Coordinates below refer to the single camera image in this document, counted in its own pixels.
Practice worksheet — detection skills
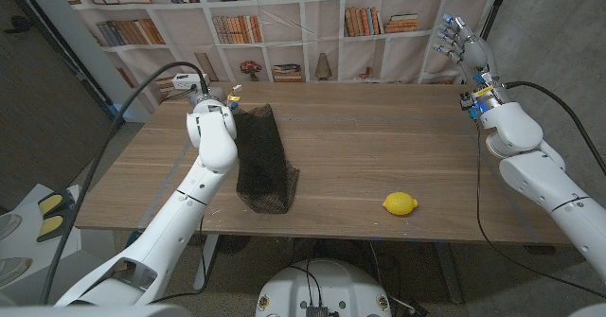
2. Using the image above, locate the white power strip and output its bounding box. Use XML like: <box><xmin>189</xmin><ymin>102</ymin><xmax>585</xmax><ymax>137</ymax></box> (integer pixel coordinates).
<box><xmin>170</xmin><ymin>73</ymin><xmax>211</xmax><ymax>92</ymax></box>

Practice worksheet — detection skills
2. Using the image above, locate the white robot torso base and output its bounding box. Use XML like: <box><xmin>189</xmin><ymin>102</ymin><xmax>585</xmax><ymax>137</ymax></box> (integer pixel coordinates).
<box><xmin>255</xmin><ymin>258</ymin><xmax>393</xmax><ymax>317</ymax></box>

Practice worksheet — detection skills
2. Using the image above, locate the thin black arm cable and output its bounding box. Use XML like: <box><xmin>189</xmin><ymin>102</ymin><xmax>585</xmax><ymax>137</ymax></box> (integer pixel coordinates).
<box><xmin>151</xmin><ymin>215</ymin><xmax>209</xmax><ymax>305</ymax></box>
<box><xmin>474</xmin><ymin>122</ymin><xmax>606</xmax><ymax>300</ymax></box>

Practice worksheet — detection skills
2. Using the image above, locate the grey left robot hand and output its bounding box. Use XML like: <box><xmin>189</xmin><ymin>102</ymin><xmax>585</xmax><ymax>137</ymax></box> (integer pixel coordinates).
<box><xmin>187</xmin><ymin>84</ymin><xmax>242</xmax><ymax>113</ymax></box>

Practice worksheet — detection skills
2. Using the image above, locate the black door handle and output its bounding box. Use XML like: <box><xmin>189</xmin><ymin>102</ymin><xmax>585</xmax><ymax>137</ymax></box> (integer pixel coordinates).
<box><xmin>3</xmin><ymin>14</ymin><xmax>33</xmax><ymax>35</ymax></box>

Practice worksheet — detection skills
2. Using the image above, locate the printed bookshelf backdrop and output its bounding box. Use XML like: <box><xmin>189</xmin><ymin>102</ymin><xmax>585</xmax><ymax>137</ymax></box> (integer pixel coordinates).
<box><xmin>49</xmin><ymin>0</ymin><xmax>510</xmax><ymax>114</ymax></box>

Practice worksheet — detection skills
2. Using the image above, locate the yellow lemon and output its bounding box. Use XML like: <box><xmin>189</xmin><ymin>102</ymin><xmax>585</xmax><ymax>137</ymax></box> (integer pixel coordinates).
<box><xmin>382</xmin><ymin>191</ymin><xmax>419</xmax><ymax>217</ymax></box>

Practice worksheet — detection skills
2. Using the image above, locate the black backdrop stand pole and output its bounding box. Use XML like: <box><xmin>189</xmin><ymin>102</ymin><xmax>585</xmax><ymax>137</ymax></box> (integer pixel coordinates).
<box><xmin>461</xmin><ymin>0</ymin><xmax>512</xmax><ymax>85</ymax></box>

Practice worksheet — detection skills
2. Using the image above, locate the white sneaker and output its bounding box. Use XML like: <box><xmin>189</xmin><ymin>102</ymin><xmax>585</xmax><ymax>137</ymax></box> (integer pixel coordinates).
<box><xmin>0</xmin><ymin>257</ymin><xmax>33</xmax><ymax>289</ymax></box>
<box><xmin>0</xmin><ymin>212</ymin><xmax>23</xmax><ymax>241</ymax></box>

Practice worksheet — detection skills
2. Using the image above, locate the metal table leg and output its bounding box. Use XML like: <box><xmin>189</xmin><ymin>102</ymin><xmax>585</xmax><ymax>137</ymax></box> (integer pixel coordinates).
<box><xmin>192</xmin><ymin>234</ymin><xmax>222</xmax><ymax>292</ymax></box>
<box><xmin>433</xmin><ymin>240</ymin><xmax>464</xmax><ymax>305</ymax></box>

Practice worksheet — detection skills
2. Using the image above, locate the black mesh netting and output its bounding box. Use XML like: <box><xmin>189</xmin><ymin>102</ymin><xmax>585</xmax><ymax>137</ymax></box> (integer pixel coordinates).
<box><xmin>231</xmin><ymin>102</ymin><xmax>301</xmax><ymax>215</ymax></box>

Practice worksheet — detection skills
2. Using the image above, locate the yellow black foot pedal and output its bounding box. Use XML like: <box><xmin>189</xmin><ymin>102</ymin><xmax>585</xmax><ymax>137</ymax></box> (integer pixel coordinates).
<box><xmin>36</xmin><ymin>188</ymin><xmax>77</xmax><ymax>242</ymax></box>

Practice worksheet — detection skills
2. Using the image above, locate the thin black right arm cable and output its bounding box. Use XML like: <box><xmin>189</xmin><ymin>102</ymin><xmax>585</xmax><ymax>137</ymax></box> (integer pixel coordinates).
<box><xmin>474</xmin><ymin>122</ymin><xmax>606</xmax><ymax>300</ymax></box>

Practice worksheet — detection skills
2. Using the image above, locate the colourful floor item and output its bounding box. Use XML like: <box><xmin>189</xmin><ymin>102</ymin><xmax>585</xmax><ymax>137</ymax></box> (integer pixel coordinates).
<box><xmin>123</xmin><ymin>230</ymin><xmax>143</xmax><ymax>250</ymax></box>

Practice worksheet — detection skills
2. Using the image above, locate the white floor platform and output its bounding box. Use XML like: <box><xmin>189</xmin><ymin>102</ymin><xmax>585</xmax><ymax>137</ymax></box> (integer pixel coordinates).
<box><xmin>0</xmin><ymin>183</ymin><xmax>118</xmax><ymax>304</ymax></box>

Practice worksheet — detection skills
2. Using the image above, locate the dark grey door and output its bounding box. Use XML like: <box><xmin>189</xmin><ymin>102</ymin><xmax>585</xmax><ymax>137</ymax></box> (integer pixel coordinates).
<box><xmin>0</xmin><ymin>0</ymin><xmax>119</xmax><ymax>209</ymax></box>

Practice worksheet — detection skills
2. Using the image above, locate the grey tape outline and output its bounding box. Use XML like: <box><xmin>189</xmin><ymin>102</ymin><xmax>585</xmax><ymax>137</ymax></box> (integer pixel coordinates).
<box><xmin>136</xmin><ymin>113</ymin><xmax>526</xmax><ymax>231</ymax></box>

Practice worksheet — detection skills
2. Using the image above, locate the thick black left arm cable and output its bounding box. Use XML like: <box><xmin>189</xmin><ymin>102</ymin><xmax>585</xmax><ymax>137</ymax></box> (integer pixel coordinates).
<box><xmin>40</xmin><ymin>61</ymin><xmax>211</xmax><ymax>306</ymax></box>

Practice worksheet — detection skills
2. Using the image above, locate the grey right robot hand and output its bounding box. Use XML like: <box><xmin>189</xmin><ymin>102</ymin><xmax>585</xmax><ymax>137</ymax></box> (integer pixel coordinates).
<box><xmin>432</xmin><ymin>13</ymin><xmax>512</xmax><ymax>119</ymax></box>

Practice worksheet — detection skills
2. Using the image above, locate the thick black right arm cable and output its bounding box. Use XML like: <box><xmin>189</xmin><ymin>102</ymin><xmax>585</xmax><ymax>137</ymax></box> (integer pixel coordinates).
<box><xmin>505</xmin><ymin>80</ymin><xmax>606</xmax><ymax>176</ymax></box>

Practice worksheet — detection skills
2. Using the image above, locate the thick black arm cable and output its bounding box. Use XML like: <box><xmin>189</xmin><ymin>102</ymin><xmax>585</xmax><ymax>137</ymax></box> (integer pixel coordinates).
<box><xmin>505</xmin><ymin>80</ymin><xmax>606</xmax><ymax>176</ymax></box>
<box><xmin>40</xmin><ymin>61</ymin><xmax>211</xmax><ymax>306</ymax></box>

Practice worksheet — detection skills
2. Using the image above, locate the black power strip cable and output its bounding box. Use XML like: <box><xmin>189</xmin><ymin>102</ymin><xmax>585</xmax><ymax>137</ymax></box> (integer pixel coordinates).
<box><xmin>163</xmin><ymin>85</ymin><xmax>198</xmax><ymax>101</ymax></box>

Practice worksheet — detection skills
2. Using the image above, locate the dark round floor object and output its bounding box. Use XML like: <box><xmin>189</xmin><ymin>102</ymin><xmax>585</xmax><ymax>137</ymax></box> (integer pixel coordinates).
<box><xmin>217</xmin><ymin>234</ymin><xmax>252</xmax><ymax>255</ymax></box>

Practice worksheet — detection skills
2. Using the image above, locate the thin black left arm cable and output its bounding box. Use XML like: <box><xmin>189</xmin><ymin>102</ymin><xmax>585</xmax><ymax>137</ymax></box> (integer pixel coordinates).
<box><xmin>151</xmin><ymin>215</ymin><xmax>209</xmax><ymax>305</ymax></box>

